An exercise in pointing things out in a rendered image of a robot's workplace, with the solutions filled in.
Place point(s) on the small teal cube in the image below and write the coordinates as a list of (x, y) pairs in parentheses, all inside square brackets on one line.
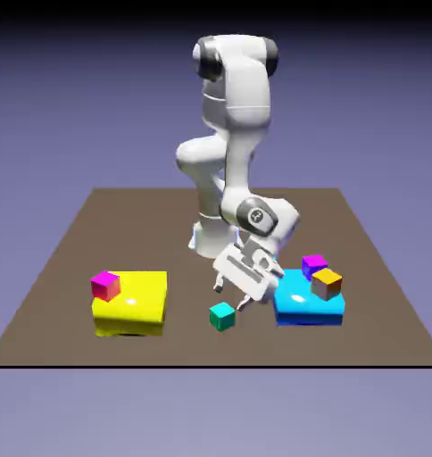
[(222, 316)]

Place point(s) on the large yellow box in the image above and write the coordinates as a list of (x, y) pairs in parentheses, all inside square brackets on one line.
[(134, 303)]

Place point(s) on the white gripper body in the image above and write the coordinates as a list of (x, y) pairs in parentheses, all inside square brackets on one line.
[(242, 273)]

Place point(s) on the small purple cube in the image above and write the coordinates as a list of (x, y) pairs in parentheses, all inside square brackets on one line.
[(313, 263)]

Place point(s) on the small magenta cube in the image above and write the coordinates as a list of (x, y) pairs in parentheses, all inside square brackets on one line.
[(105, 285)]

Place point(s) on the large blue box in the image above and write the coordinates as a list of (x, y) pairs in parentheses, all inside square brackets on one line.
[(305, 303)]

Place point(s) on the small orange cube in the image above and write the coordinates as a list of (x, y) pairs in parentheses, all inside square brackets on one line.
[(326, 284)]

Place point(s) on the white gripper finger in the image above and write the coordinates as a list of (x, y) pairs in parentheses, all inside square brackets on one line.
[(244, 302), (219, 283)]

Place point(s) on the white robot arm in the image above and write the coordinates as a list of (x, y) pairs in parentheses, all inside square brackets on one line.
[(237, 107)]

